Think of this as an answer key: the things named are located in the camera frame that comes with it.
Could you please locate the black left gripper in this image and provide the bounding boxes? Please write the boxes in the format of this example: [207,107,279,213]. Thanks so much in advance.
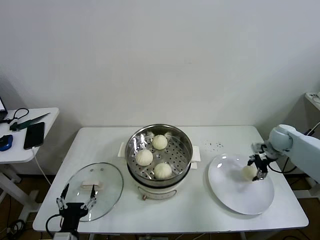
[55,183,98,232]

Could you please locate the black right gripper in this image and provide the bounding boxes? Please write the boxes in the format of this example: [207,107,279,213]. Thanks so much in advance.
[247,153,270,183]

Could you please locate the white steamed baozi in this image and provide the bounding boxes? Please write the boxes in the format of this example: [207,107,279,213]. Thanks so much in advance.
[152,134,169,151]
[242,165,258,182]
[153,162,173,180]
[135,149,154,167]

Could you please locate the round glass pot lid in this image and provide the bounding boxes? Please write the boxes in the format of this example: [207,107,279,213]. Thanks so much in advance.
[64,161,125,223]

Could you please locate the round white plate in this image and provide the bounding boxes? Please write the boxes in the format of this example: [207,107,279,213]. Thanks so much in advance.
[208,152,275,216]

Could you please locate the white stand foot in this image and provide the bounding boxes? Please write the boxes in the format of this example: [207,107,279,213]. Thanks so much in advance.
[292,179,317,200]

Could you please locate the white side table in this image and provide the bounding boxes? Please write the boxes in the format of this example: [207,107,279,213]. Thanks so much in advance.
[0,107,60,218]

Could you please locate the black smartphone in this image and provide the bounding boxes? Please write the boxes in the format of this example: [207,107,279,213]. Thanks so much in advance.
[23,121,46,151]

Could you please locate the white power strip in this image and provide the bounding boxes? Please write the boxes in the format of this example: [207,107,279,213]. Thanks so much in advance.
[305,91,320,111]

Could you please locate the blue computer mouse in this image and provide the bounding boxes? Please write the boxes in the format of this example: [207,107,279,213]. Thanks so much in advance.
[0,134,14,152]

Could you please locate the open laptop lit screen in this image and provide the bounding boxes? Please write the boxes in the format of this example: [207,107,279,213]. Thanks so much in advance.
[0,96,9,121]

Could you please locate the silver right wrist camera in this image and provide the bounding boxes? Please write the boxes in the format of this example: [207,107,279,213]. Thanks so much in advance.
[251,141,269,160]

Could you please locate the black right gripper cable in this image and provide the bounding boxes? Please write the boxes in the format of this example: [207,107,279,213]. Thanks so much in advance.
[268,157,298,174]

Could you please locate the white charging cable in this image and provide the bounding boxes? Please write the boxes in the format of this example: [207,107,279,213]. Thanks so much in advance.
[31,146,53,186]

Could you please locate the black coiled floor cables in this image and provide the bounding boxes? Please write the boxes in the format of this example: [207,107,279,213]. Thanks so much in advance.
[7,219,26,237]

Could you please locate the steel steamer pot white handles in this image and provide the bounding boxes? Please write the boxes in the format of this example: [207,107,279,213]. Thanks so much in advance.
[118,124,202,186]

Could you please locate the thin black looped cable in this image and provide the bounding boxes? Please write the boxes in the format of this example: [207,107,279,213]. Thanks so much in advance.
[0,107,30,125]

